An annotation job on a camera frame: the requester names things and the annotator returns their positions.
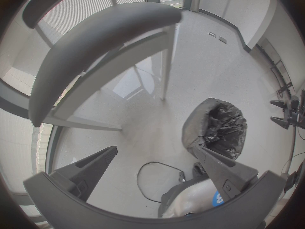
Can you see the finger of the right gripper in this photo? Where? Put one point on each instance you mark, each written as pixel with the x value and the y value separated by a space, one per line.
pixel 281 122
pixel 278 103

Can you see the dark grey white-legged chair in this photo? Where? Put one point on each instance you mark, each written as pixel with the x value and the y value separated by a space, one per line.
pixel 95 39

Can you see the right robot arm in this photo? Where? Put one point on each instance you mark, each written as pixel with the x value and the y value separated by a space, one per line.
pixel 302 108

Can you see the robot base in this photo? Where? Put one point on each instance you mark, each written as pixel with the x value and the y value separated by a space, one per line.
pixel 190 199

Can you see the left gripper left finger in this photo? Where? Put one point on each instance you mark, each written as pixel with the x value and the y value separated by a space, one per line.
pixel 95 168

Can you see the black plastic bag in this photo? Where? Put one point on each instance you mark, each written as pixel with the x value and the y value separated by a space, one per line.
pixel 224 125

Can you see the black framed low bench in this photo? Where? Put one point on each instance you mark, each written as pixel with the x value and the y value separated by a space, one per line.
pixel 278 68

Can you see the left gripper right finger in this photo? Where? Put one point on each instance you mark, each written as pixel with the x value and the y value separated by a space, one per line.
pixel 219 168

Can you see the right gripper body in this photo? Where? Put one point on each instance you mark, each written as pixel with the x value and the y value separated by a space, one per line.
pixel 292 113

